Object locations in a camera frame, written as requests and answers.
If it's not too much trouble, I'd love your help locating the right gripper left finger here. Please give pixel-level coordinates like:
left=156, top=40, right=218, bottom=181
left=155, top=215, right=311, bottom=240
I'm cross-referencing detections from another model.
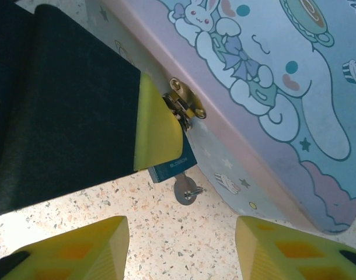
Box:
left=0, top=215, right=131, bottom=280

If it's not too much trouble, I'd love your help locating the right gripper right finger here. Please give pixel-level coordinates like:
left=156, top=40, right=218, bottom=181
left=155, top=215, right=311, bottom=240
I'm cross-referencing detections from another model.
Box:
left=235, top=215, right=356, bottom=280

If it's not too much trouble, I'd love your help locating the small blue padlock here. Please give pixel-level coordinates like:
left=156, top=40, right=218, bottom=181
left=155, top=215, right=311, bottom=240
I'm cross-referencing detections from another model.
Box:
left=148, top=96, right=198, bottom=184

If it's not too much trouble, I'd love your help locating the brass box hasp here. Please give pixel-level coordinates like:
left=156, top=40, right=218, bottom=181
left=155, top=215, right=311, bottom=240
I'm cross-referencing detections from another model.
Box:
left=162, top=77, right=208, bottom=120

